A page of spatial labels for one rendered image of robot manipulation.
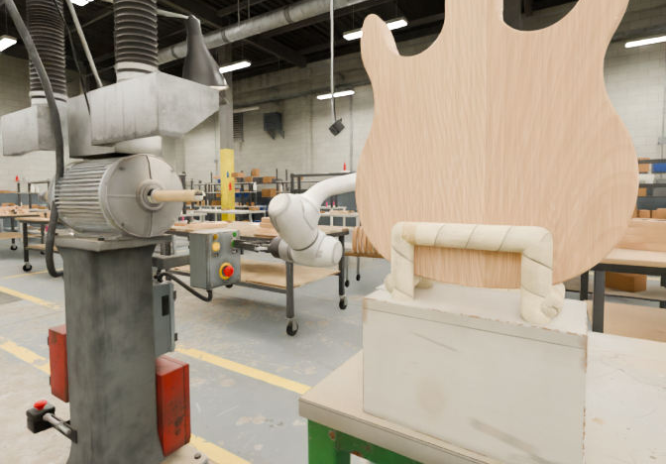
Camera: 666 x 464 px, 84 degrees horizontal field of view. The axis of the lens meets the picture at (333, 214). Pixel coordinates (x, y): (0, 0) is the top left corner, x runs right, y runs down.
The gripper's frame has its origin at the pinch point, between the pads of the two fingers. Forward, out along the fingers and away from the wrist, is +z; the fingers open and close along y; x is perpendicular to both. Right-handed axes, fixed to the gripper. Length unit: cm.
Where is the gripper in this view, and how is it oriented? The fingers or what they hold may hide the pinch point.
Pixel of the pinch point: (242, 244)
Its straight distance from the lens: 141.3
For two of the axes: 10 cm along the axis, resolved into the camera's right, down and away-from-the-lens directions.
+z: -8.5, -0.2, 5.3
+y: 5.3, -0.5, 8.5
